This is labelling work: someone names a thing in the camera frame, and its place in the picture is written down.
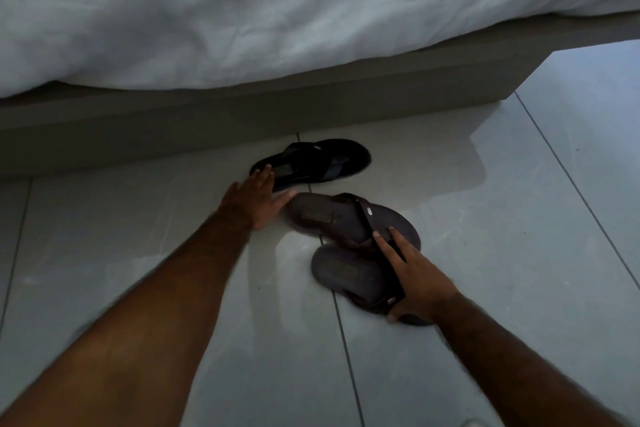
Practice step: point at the person's left hand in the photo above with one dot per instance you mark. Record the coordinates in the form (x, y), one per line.
(250, 204)

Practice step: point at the person's right hand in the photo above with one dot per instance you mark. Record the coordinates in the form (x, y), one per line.
(422, 286)

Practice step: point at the person's right middle finger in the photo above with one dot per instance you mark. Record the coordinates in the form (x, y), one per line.
(402, 244)

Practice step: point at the person's left thumb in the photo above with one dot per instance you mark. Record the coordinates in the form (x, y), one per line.
(285, 200)

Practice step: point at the person's right thumb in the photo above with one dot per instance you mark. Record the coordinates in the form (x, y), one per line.
(396, 319)

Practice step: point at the dark brown flip-flop sandal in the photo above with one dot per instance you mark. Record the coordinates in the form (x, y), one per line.
(345, 274)
(325, 216)

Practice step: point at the person's left forearm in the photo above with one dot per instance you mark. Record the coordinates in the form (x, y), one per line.
(140, 331)

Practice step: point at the person's right forearm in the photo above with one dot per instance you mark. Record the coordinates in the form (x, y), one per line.
(515, 376)

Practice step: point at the black flip-flop sandal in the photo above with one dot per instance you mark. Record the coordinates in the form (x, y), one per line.
(320, 156)

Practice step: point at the white duvet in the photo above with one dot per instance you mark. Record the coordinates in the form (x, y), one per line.
(260, 6)

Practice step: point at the grey bed frame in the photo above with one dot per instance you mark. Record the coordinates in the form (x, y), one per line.
(200, 111)

